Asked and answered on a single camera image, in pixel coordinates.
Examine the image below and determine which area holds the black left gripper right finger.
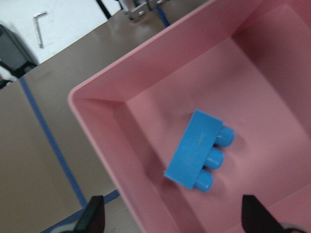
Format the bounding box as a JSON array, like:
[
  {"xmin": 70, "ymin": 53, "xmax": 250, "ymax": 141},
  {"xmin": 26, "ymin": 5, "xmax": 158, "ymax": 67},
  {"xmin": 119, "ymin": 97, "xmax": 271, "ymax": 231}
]
[{"xmin": 242, "ymin": 195, "xmax": 289, "ymax": 233}]

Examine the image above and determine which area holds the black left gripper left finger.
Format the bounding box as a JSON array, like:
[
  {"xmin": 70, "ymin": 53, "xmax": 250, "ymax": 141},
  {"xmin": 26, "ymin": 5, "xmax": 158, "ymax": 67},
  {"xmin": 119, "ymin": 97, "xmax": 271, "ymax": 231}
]
[{"xmin": 72, "ymin": 196, "xmax": 105, "ymax": 233}]

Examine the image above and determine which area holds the blue toy block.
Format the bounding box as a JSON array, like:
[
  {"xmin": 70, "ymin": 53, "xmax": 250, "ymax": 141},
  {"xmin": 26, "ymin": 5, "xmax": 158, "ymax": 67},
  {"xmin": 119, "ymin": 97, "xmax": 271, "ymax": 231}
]
[{"xmin": 164, "ymin": 110, "xmax": 235, "ymax": 192}]

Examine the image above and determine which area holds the pink plastic box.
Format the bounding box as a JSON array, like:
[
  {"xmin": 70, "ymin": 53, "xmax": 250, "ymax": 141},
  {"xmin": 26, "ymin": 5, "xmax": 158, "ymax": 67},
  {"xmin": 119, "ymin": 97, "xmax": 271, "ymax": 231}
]
[{"xmin": 68, "ymin": 0, "xmax": 311, "ymax": 233}]

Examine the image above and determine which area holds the black power adapter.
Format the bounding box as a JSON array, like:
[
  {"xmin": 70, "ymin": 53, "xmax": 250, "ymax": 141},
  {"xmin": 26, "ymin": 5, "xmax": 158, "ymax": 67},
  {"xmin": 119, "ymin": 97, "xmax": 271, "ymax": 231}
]
[{"xmin": 0, "ymin": 24, "xmax": 37, "ymax": 78}]

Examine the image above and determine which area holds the silver allen key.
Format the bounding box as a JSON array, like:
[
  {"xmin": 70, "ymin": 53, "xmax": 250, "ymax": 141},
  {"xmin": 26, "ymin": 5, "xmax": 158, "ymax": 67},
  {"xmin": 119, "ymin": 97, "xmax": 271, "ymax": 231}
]
[{"xmin": 33, "ymin": 11, "xmax": 48, "ymax": 49}]

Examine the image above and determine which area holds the aluminium frame post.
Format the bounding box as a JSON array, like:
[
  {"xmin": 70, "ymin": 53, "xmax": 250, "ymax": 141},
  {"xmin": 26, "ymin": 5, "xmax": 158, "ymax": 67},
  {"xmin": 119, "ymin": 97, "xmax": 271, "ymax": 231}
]
[{"xmin": 118, "ymin": 0, "xmax": 167, "ymax": 20}]

